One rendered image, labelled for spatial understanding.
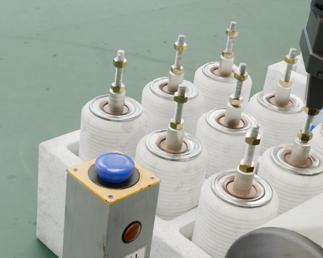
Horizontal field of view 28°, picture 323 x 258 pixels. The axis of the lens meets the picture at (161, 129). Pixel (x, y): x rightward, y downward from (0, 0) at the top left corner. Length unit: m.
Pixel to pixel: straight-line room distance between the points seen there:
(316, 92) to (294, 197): 0.14
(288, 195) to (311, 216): 0.33
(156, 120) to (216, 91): 0.12
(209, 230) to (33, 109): 0.73
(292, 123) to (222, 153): 0.14
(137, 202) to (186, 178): 0.18
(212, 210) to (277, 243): 0.27
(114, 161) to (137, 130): 0.24
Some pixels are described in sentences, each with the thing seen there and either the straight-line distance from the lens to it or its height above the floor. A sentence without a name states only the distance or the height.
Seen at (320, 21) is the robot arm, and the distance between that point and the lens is 0.75.
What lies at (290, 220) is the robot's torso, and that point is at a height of 0.39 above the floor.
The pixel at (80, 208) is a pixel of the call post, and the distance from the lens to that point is 0.67.
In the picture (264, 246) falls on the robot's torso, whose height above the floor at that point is 0.37.
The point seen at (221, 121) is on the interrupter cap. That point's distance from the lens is 0.93.
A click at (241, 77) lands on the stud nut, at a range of 0.89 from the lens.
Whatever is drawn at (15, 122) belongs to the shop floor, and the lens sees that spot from 1.37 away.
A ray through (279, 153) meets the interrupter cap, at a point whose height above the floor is 0.25.
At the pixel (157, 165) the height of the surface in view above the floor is 0.24.
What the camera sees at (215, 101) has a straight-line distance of 1.05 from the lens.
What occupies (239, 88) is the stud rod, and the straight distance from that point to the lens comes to 0.90.
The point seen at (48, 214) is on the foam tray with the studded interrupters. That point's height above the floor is 0.07.
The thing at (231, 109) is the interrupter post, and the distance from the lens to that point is 0.91.
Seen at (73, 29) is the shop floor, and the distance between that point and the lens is 1.85.
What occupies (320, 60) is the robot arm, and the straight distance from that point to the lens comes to 0.75.
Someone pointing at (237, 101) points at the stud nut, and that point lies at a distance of 0.90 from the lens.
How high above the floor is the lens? 0.69
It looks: 30 degrees down
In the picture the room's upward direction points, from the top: 8 degrees clockwise
